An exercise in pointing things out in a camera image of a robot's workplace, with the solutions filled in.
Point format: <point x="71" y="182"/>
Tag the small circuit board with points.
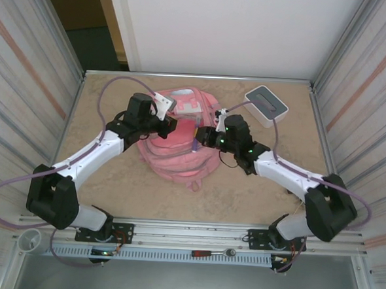
<point x="281" y="259"/>
<point x="102" y="253"/>

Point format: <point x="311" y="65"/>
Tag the wide aluminium mounting rail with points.
<point x="191" y="231"/>

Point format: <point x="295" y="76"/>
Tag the thin aluminium table rail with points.
<point x="216" y="77"/>

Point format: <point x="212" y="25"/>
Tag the purple pen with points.
<point x="195" y="148"/>

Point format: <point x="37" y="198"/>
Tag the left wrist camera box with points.
<point x="164" y="105"/>

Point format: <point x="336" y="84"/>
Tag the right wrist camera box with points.
<point x="221" y="121"/>

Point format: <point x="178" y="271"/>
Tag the white plastic pipe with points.
<point x="31" y="239"/>

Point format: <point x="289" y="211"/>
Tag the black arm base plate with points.
<point x="254" y="240"/>
<point x="125" y="232"/>

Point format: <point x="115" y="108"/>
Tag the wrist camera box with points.
<point x="221" y="121"/>
<point x="164" y="105"/>

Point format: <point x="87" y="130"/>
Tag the brown wooden door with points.
<point x="74" y="3"/>

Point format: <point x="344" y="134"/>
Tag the aluminium side rail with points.
<point x="316" y="106"/>
<point x="79" y="88"/>

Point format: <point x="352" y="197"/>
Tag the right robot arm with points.
<point x="329" y="212"/>

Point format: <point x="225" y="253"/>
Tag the pink backpack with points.
<point x="178" y="163"/>

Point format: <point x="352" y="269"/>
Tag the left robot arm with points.
<point x="52" y="198"/>

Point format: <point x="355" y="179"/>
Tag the white door frame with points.
<point x="122" y="22"/>

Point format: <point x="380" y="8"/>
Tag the white grey tissue box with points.
<point x="263" y="116"/>

